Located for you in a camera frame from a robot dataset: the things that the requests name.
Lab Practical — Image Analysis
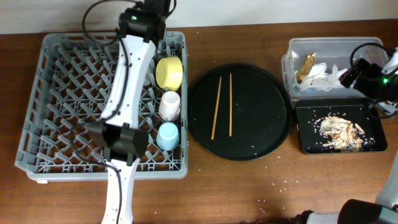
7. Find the white round plate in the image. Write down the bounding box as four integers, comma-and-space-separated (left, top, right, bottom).
144, 59, 155, 86

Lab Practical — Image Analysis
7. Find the brown foil wrapper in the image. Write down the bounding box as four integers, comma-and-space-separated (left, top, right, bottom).
296, 52, 316, 84

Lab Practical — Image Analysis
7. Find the food scraps pile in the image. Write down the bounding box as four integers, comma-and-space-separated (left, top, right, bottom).
308, 113, 376, 152

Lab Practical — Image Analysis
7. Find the clear plastic waste bin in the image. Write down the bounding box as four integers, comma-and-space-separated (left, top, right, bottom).
282, 37, 382, 101

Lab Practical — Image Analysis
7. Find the yellow bowl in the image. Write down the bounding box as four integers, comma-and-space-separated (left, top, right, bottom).
155, 57, 183, 91

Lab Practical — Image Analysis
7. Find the wooden chopstick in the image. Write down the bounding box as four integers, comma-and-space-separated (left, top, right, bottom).
229, 73, 233, 137
211, 77, 222, 140

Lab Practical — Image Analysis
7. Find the grey plastic dishwasher rack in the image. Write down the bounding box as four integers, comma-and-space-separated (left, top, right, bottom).
15, 31, 188, 183

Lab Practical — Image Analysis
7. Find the black rectangular waste tray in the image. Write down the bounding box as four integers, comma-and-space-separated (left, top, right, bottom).
295, 98, 387, 154

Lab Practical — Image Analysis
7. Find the pink plastic cup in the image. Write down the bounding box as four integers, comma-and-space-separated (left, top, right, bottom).
159, 91, 181, 121

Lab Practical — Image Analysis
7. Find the round black tray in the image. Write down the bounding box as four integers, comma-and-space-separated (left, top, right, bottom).
188, 63, 293, 161

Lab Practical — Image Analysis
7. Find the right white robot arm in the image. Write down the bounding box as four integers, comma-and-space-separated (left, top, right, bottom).
295, 42, 397, 223

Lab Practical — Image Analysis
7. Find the light blue plastic cup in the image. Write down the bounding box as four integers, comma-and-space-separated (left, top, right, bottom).
156, 122, 179, 151

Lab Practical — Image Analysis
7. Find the crumpled white plastic waste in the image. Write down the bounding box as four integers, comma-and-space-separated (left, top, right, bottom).
299, 63, 348, 91

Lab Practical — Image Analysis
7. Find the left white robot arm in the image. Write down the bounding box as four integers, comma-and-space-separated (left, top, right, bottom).
85, 0, 177, 223

